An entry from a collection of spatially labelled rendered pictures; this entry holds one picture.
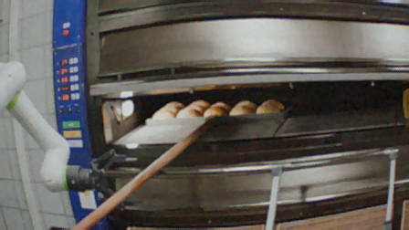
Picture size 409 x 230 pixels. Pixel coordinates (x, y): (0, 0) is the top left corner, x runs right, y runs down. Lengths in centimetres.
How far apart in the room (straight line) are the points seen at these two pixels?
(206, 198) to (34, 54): 95
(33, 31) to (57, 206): 80
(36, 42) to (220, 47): 82
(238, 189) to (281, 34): 59
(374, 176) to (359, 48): 52
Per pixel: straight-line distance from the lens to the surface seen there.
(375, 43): 323
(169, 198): 346
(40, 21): 357
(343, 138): 330
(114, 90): 329
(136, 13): 339
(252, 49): 329
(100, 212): 245
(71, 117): 351
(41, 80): 358
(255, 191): 339
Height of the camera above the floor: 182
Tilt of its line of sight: 9 degrees down
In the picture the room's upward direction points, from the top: 6 degrees counter-clockwise
